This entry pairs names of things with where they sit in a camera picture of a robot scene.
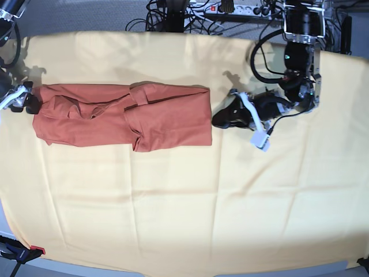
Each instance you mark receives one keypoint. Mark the blue black bar clamp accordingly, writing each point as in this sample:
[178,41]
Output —
[12,249]

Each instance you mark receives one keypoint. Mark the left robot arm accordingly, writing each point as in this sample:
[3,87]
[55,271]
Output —
[296,81]

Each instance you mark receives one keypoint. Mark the white power strip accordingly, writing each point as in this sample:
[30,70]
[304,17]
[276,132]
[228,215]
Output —
[240,11]

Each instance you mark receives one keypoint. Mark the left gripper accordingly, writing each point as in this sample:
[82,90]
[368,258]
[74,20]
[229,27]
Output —
[269,105]

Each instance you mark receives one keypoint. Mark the black central stand post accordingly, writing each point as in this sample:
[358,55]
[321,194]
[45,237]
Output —
[175,15]

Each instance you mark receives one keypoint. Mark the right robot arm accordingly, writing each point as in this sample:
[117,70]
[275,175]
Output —
[11,11]

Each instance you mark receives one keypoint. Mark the terracotta orange T-shirt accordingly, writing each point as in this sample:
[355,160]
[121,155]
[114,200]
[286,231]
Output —
[148,116]

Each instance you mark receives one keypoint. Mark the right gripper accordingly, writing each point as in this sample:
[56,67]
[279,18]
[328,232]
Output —
[33,104]

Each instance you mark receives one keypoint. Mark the black box at right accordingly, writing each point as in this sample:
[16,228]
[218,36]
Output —
[346,35]

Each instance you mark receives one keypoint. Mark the yellow table cloth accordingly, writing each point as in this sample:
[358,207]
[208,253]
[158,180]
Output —
[202,211]

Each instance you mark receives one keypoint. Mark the black clamp at right corner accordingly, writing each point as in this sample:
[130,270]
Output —
[364,262]

